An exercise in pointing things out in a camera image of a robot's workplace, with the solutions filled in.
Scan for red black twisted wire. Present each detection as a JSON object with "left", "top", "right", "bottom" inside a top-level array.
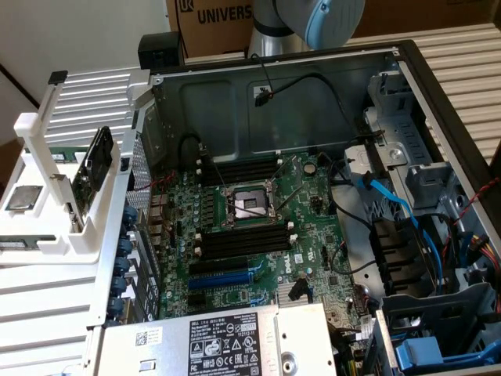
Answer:
[
  {"left": 128, "top": 174, "right": 175, "bottom": 193},
  {"left": 452, "top": 175, "right": 501, "bottom": 226}
]

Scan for grey slotted disk bay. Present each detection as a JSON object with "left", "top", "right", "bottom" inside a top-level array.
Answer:
[{"left": 373, "top": 280, "right": 501, "bottom": 376}]

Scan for flat blue disk wire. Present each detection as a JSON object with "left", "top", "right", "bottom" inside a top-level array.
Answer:
[{"left": 351, "top": 171, "right": 445, "bottom": 293}]

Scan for silver CPU chip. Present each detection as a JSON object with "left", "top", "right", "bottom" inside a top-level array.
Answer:
[{"left": 6, "top": 183, "right": 45, "bottom": 212}]

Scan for open black PC case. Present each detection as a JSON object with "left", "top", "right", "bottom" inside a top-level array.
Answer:
[{"left": 92, "top": 38, "right": 501, "bottom": 376}]

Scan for silver finned heatsink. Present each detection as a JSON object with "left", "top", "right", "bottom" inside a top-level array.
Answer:
[{"left": 276, "top": 282, "right": 312, "bottom": 306}]

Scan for grey metal disk bay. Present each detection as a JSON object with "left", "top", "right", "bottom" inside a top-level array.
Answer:
[{"left": 362, "top": 70, "right": 455, "bottom": 204}]

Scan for silver power supply unit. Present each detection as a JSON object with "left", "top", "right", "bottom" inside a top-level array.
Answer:
[{"left": 93, "top": 302, "right": 338, "bottom": 376}]

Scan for printed cardboard box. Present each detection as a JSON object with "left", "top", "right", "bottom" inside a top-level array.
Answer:
[{"left": 164, "top": 0, "right": 256, "bottom": 60}]

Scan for black wire with plug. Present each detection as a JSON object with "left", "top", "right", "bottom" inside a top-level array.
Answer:
[{"left": 250, "top": 53, "right": 387, "bottom": 142}]

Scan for black disk drive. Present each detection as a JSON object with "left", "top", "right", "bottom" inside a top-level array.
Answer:
[{"left": 83, "top": 125, "right": 115, "bottom": 193}]

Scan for long blue expansion slot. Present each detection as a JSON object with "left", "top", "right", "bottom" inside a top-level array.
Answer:
[{"left": 186, "top": 270, "right": 254, "bottom": 291}]

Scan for thin metal locking lever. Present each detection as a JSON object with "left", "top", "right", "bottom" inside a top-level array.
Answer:
[
  {"left": 200, "top": 145, "right": 232, "bottom": 195},
  {"left": 269, "top": 157, "right": 294, "bottom": 183},
  {"left": 276, "top": 183, "right": 305, "bottom": 211}
]

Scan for plain cardboard box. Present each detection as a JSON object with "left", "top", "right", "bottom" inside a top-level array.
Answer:
[{"left": 350, "top": 0, "right": 501, "bottom": 40}]

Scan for red yellow power wires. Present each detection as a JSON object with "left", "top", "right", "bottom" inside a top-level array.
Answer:
[{"left": 467, "top": 233, "right": 501, "bottom": 287}]

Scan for black wire plug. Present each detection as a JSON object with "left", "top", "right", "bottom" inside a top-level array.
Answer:
[{"left": 290, "top": 277, "right": 309, "bottom": 302}]

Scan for green graphics card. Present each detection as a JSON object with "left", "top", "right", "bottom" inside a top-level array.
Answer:
[{"left": 49, "top": 158, "right": 102, "bottom": 233}]

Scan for silver rear port block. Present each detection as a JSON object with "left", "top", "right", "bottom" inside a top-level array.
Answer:
[{"left": 147, "top": 193, "right": 171, "bottom": 254}]

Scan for white plastic parts rack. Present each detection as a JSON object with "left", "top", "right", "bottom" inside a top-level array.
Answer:
[{"left": 0, "top": 69, "right": 132, "bottom": 267}]

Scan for CPU socket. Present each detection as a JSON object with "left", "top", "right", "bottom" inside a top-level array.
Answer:
[{"left": 222, "top": 179, "right": 283, "bottom": 229}]

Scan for green motherboard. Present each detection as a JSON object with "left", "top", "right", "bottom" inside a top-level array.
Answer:
[{"left": 150, "top": 150, "right": 379, "bottom": 345}]

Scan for long black expansion slot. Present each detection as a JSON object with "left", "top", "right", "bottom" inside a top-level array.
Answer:
[{"left": 189, "top": 256, "right": 251, "bottom": 277}]

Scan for black box device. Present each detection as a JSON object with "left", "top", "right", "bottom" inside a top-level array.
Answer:
[{"left": 138, "top": 32, "right": 186, "bottom": 71}]

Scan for blue plastic disk bracket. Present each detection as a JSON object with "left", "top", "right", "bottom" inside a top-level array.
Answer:
[{"left": 393, "top": 336, "right": 501, "bottom": 371}]

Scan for black fan shroud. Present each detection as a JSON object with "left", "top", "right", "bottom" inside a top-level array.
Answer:
[{"left": 369, "top": 217, "right": 435, "bottom": 297}]

